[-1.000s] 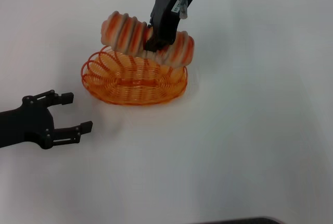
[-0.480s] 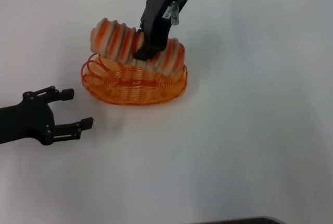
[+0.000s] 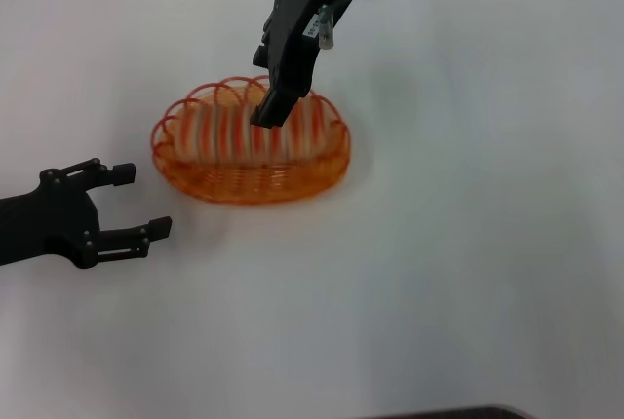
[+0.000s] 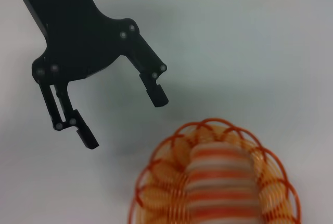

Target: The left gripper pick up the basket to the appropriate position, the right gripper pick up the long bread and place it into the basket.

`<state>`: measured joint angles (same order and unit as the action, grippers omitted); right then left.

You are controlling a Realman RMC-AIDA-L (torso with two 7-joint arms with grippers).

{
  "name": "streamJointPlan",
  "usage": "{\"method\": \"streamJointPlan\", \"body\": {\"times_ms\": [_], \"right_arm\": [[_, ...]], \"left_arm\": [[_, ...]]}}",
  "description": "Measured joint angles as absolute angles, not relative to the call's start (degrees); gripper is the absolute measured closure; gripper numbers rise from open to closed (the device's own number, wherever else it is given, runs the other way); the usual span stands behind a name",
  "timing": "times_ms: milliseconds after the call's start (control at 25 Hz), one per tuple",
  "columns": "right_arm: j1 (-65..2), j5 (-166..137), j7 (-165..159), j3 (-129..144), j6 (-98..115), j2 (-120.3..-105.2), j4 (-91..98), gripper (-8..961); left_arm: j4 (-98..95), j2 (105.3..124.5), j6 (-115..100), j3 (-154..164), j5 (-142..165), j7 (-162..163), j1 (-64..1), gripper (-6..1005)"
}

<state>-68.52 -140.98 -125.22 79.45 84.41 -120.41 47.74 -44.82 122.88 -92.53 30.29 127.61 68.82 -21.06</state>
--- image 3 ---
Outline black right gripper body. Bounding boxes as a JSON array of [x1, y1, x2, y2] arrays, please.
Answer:
[[269, 0, 353, 95]]

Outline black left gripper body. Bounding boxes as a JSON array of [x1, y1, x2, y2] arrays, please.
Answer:
[[0, 168, 103, 270]]

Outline orange striped bread loaf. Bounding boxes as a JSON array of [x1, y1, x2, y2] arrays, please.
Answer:
[[177, 96, 342, 167]]

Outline orange wire basket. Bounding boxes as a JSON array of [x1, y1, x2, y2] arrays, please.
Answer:
[[149, 75, 352, 206]]

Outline dark curved robot base edge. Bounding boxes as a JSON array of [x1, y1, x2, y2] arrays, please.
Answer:
[[374, 404, 530, 419]]

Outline small silver connector plug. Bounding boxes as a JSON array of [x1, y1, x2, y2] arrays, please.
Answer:
[[315, 3, 336, 51]]

